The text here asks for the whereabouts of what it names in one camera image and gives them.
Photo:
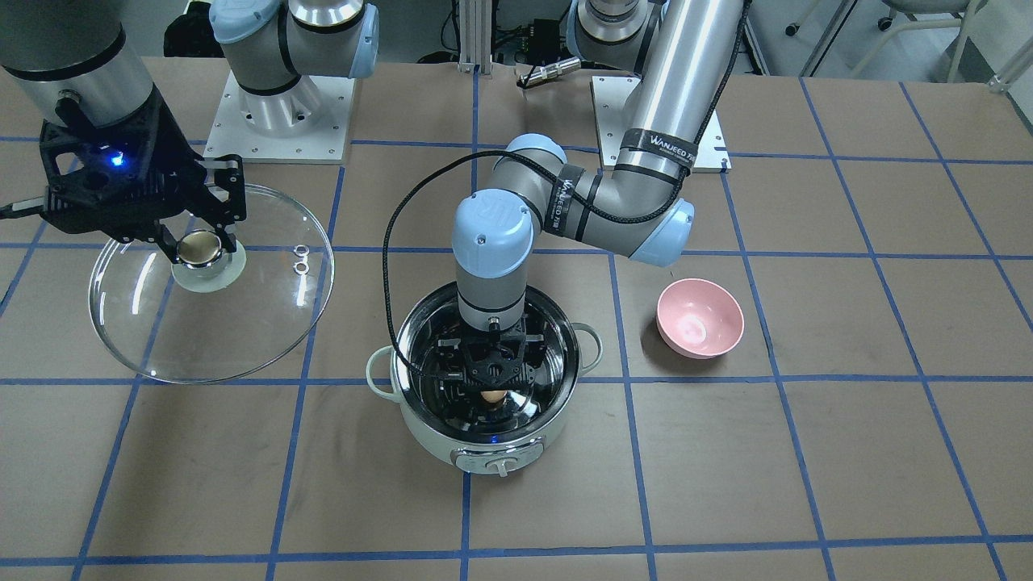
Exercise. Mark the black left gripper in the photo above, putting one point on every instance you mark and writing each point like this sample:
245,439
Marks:
536,349

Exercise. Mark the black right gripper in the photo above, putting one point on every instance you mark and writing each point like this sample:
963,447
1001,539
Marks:
168,155

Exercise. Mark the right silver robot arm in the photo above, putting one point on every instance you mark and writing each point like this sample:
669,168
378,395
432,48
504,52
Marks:
49,47

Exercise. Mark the pale green steel pot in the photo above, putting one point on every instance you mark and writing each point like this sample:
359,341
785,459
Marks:
462,429

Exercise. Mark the brown egg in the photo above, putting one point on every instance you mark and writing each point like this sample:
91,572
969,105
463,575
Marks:
493,397

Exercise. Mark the glass pot lid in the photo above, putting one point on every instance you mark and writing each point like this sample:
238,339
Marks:
215,315

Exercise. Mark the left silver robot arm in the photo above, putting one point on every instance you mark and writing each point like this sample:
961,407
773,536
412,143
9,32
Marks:
681,52

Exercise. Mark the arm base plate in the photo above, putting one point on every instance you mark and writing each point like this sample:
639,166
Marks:
616,100
307,124

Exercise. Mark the pink bowl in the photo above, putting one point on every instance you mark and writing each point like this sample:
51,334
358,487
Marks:
699,319

